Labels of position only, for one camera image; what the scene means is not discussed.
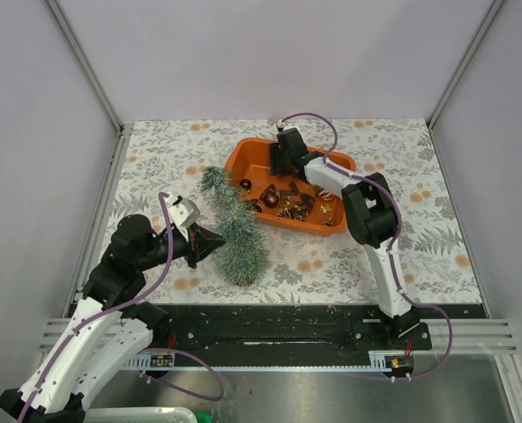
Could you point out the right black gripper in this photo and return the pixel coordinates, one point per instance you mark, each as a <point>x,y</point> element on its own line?
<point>280,159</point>

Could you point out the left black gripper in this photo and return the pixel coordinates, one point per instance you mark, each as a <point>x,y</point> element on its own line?
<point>192,246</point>

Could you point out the small frosted christmas tree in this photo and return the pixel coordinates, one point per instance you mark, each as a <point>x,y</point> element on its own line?
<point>242,261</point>

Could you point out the orange plastic tray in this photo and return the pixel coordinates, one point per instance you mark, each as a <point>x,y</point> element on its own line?
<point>250,160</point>

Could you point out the gold flower ornament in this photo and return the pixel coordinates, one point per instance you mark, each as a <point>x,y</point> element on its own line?
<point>325,208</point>

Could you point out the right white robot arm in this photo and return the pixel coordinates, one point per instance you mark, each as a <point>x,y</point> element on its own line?
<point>373,220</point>

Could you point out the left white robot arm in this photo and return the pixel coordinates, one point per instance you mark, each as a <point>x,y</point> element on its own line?
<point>110,324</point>

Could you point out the brown bauble near tree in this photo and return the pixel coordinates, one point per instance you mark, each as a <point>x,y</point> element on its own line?
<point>254,203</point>

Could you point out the dark glossy bauble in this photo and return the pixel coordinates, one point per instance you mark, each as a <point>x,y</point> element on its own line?
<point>246,184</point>

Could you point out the large gold striped bauble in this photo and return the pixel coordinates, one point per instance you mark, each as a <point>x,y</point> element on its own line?
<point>326,194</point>

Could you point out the brown ribbon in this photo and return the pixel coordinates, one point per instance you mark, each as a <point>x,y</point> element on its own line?
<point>294,204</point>

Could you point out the floral patterned table mat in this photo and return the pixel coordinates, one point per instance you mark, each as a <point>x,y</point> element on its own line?
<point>310,256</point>

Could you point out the green object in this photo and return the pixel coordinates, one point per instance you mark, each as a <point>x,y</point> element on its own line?
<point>203,417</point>

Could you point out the white plastic bin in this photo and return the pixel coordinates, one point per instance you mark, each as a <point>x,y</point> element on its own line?
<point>140,414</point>

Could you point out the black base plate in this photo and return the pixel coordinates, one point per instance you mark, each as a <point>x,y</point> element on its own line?
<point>286,335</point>

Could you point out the aluminium frame rail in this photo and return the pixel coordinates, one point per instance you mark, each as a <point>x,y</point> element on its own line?
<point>65,27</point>

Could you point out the white slotted cable duct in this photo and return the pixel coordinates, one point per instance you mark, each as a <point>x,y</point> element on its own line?
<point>150,362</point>

